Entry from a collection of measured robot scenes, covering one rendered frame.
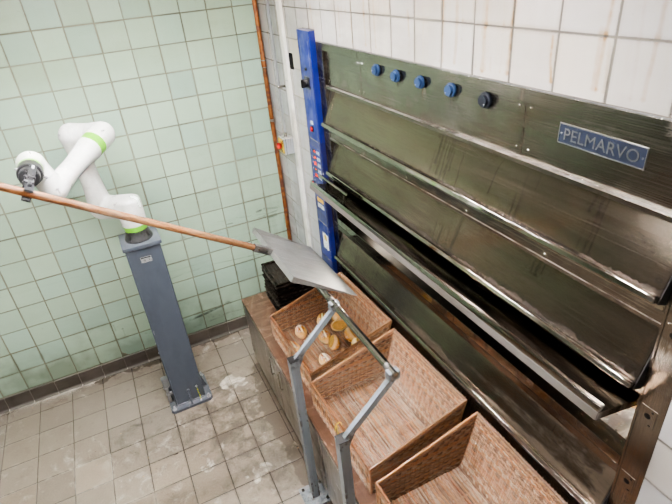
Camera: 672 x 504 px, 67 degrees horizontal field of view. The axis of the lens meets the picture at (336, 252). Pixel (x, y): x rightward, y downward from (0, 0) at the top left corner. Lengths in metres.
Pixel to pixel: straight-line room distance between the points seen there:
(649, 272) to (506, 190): 0.48
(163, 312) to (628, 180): 2.51
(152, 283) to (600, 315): 2.29
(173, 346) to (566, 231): 2.45
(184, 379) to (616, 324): 2.63
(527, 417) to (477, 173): 0.86
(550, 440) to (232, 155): 2.52
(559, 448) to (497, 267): 0.62
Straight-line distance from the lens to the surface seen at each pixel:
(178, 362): 3.36
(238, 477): 3.12
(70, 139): 2.81
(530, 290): 1.65
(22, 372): 4.02
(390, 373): 1.82
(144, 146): 3.36
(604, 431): 1.75
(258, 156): 3.53
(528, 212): 1.55
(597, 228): 1.42
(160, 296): 3.08
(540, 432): 1.93
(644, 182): 1.32
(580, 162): 1.42
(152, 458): 3.38
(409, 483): 2.21
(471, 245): 1.82
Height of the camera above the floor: 2.44
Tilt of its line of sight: 30 degrees down
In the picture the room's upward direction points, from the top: 6 degrees counter-clockwise
